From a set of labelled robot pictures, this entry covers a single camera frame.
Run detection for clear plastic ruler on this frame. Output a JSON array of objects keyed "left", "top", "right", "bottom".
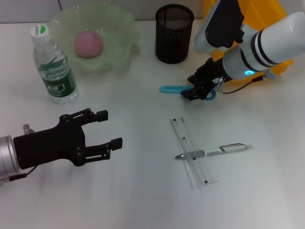
[{"left": 169, "top": 115, "right": 218, "bottom": 189}]

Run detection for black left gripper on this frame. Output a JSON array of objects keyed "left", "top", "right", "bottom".
[{"left": 13, "top": 107, "right": 124, "bottom": 170}]

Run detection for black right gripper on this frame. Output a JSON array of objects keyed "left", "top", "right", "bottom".
[{"left": 180, "top": 57, "right": 226, "bottom": 103}]

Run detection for pink peach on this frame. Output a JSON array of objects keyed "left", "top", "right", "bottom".
[{"left": 73, "top": 30, "right": 104, "bottom": 59}]

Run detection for clear green-label water bottle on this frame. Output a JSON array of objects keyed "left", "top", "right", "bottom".
[{"left": 30, "top": 24, "right": 79, "bottom": 104}]

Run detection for silver white ballpoint pen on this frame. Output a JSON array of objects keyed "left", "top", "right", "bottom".
[{"left": 175, "top": 142, "right": 253, "bottom": 160}]

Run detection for yellow plastic bin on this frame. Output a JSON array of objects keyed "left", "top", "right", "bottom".
[{"left": 202, "top": 0, "right": 294, "bottom": 83}]

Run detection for black mesh pen cup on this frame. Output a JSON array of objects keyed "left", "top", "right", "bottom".
[{"left": 155, "top": 4, "right": 194, "bottom": 64}]

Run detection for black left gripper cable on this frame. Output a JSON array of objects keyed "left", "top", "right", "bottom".
[{"left": 0, "top": 166, "right": 38, "bottom": 183}]

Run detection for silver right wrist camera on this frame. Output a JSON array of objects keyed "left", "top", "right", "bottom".
[{"left": 192, "top": 0, "right": 245, "bottom": 54}]

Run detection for translucent green fruit plate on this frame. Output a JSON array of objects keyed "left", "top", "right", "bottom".
[{"left": 47, "top": 1, "right": 141, "bottom": 73}]

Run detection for grey right gripper cable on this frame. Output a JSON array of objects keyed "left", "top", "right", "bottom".
[{"left": 213, "top": 69, "right": 278, "bottom": 95}]

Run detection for blue capped scissors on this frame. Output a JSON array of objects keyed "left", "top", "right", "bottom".
[{"left": 159, "top": 85, "right": 217, "bottom": 101}]

